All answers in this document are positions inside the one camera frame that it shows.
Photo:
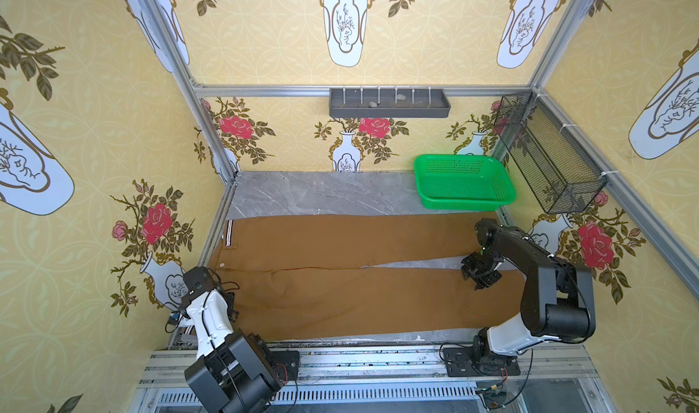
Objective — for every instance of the green plastic basket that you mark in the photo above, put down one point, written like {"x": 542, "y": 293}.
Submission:
{"x": 465, "y": 183}

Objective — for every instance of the aluminium front rail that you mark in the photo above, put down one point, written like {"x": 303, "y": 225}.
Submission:
{"x": 335, "y": 364}

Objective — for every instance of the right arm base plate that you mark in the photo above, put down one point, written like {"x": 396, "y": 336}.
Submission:
{"x": 466, "y": 361}

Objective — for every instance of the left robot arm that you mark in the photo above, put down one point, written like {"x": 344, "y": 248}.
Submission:
{"x": 233, "y": 371}

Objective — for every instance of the black wire mesh basket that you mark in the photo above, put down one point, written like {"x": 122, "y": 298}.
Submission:
{"x": 561, "y": 175}

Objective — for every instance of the brown long pants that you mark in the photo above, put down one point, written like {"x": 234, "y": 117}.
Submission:
{"x": 303, "y": 277}

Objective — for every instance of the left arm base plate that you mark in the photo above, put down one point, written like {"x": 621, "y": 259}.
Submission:
{"x": 286, "y": 365}

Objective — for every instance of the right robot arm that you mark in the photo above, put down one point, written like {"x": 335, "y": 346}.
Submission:
{"x": 557, "y": 303}

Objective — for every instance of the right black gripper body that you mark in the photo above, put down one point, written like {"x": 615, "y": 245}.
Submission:
{"x": 479, "y": 268}

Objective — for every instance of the grey wall shelf tray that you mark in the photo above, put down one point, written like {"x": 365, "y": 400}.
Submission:
{"x": 421, "y": 102}

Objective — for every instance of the small circuit board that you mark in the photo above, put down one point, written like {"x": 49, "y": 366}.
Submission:
{"x": 492, "y": 399}

